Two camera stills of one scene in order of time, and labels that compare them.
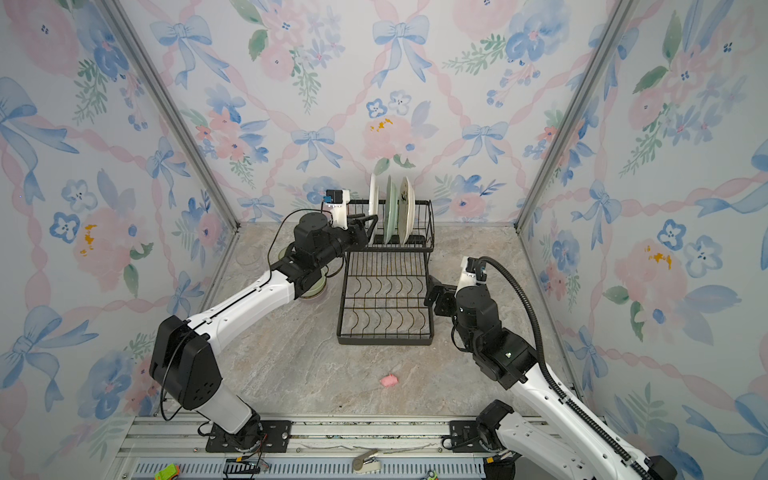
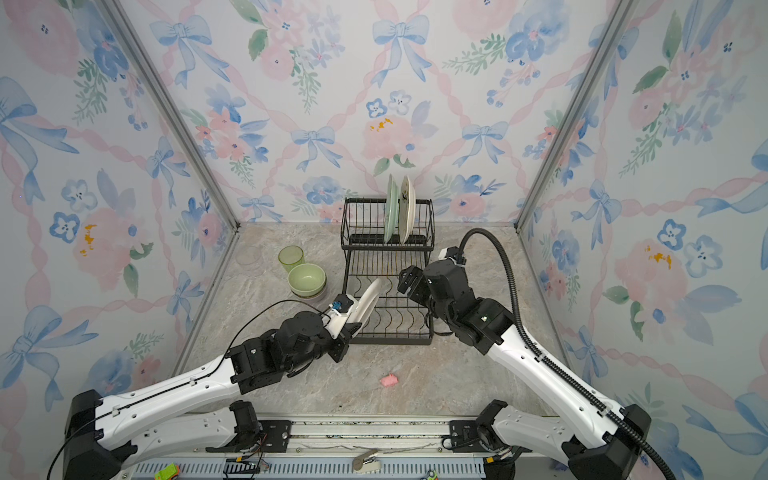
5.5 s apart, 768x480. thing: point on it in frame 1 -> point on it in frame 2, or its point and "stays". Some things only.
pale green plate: x=391 y=216 stays
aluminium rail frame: x=323 y=447 stays
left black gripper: x=357 y=233 -> x=344 y=339
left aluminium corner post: x=173 y=102 stays
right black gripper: x=435 y=294 -> x=415 y=274
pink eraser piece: x=389 y=381 stays
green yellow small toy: x=170 y=472 stays
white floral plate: x=373 y=206 -> x=364 y=307
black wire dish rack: x=383 y=294 stays
